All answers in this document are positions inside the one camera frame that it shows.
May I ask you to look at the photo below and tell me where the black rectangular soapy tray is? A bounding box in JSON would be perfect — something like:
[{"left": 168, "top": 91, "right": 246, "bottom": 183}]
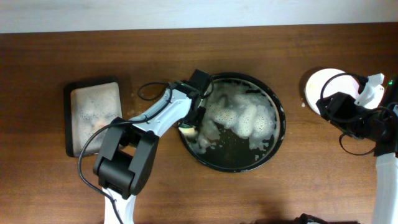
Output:
[{"left": 63, "top": 77, "right": 123, "bottom": 157}]

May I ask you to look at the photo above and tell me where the green yellow sponge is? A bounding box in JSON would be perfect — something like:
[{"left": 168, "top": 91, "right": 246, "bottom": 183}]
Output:
[{"left": 178, "top": 123, "right": 198, "bottom": 138}]

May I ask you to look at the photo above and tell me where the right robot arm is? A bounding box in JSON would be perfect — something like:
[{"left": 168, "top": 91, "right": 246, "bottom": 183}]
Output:
[{"left": 317, "top": 73, "right": 397, "bottom": 223}]

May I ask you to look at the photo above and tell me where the black round tray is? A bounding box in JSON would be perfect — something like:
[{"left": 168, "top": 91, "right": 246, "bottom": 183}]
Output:
[{"left": 178, "top": 72, "right": 286, "bottom": 173}]

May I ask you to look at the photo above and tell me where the left black cable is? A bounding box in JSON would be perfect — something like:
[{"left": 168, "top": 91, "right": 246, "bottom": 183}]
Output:
[{"left": 77, "top": 81, "right": 175, "bottom": 224}]

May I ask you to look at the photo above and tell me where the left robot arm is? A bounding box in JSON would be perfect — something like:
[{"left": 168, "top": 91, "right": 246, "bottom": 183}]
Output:
[{"left": 93, "top": 70, "right": 213, "bottom": 223}]

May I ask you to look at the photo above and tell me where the white plate bottom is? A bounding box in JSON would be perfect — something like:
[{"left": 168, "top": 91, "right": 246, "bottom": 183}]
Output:
[{"left": 304, "top": 68, "right": 366, "bottom": 115}]

